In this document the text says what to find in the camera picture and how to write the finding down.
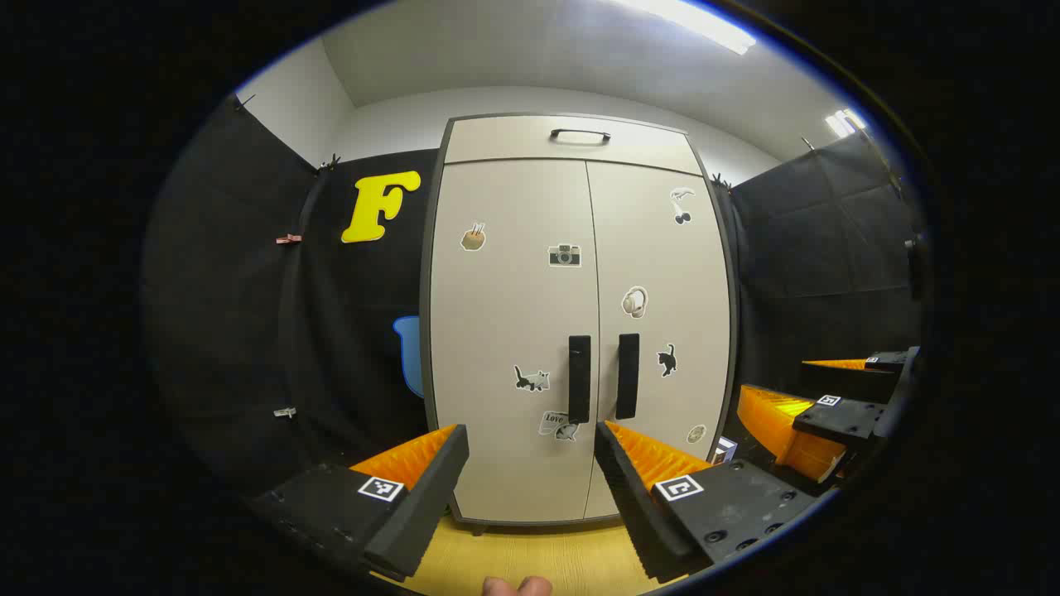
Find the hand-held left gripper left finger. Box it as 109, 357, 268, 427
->
247, 424, 470, 583

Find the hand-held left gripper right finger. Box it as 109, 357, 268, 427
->
594, 420, 837, 583

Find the black door handle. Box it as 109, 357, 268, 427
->
568, 335, 592, 425
615, 333, 640, 421

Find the double-door shoe cabinet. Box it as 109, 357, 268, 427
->
418, 112, 740, 537

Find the camera sticker shoe cabinet door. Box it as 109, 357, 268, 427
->
429, 159, 599, 524

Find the headphone sticker shoe cabinet door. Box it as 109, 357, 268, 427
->
584, 159, 734, 521

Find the beige cabinet top drawer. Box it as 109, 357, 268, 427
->
443, 114, 705, 176

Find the small ceiling light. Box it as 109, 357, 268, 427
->
824, 108, 869, 139

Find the black backdrop cloth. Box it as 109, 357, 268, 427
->
142, 93, 924, 497

